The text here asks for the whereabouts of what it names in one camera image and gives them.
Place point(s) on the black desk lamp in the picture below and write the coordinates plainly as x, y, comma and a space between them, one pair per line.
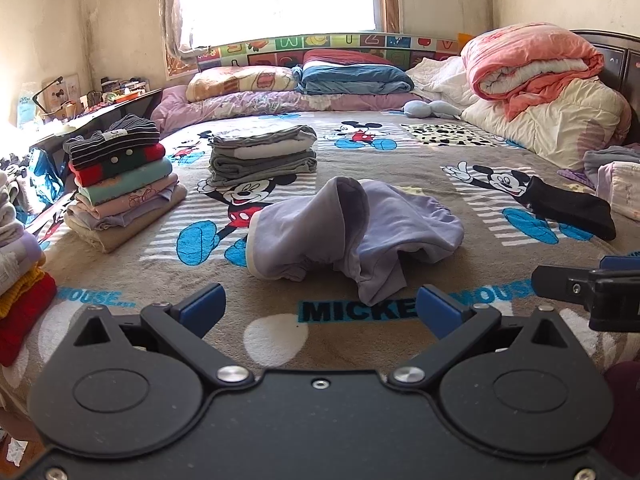
50, 85

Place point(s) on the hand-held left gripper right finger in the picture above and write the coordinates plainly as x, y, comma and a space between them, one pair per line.
440, 312

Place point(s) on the beige folded garment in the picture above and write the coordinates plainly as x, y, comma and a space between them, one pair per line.
125, 237

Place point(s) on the grey blue cloth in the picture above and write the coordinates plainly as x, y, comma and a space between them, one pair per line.
610, 157

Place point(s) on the colourful desk clutter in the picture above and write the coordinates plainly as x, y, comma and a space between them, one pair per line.
117, 91

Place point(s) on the orange quilt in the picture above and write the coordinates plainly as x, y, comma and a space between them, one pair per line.
525, 50

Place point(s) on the purple cloth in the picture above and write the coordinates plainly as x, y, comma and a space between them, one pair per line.
577, 179

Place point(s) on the red knit garment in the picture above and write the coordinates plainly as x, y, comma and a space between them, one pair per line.
20, 320

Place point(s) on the white pillow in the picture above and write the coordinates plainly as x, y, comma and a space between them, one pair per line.
440, 77

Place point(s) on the white folded garment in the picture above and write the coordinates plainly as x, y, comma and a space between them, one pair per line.
270, 152

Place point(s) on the red green folded sweater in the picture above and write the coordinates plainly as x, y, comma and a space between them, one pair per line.
145, 155

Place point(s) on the lavender folded garment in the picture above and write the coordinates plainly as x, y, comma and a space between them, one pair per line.
137, 216

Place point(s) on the pink white cloth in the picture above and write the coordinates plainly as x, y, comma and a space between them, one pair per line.
622, 190

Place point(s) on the cream quilt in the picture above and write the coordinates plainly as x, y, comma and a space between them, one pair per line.
565, 120

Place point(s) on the yellow cartoon pillow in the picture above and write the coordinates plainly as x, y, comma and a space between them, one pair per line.
235, 82

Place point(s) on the blue plastic bag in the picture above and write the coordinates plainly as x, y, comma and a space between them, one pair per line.
45, 175

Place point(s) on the mint green folded garment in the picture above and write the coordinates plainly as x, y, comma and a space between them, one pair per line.
130, 185

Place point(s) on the blue folded blanket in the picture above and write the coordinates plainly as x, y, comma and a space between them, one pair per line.
350, 80

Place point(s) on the pink lilac quilt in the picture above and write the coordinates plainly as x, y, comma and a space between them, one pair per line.
260, 103

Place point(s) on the cartoon mouse printed blanket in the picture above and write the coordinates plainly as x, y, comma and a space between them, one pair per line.
150, 240

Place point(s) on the pink folded garment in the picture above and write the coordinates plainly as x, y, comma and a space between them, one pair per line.
125, 201

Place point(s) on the person's maroon clothing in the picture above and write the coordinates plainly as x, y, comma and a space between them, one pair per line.
622, 410

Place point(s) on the lavender pants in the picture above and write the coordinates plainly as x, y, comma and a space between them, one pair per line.
400, 220

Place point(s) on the colourful alphabet foam mat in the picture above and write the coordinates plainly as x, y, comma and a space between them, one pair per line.
280, 45

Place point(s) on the black striped folded sweater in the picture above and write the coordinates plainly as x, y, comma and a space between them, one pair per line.
110, 142

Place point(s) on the white fluffy garment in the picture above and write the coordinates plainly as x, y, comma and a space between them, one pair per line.
7, 210

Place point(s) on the dark desk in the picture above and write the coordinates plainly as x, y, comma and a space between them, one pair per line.
130, 105

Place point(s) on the light blue packet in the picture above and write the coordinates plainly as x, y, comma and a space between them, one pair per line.
27, 105

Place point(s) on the yellow knit garment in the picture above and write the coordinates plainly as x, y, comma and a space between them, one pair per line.
22, 287

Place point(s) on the black sock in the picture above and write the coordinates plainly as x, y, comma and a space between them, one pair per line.
575, 210

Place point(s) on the light blue plush toy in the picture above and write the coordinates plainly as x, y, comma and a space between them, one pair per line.
430, 108

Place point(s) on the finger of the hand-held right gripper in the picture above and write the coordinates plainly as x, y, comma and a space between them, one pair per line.
620, 262
565, 285

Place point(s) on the lavender white knit garment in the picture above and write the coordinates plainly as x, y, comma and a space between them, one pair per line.
20, 252

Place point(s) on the red folded blanket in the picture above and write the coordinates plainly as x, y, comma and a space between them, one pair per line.
340, 56

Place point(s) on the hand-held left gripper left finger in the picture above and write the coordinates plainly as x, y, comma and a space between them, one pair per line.
207, 305

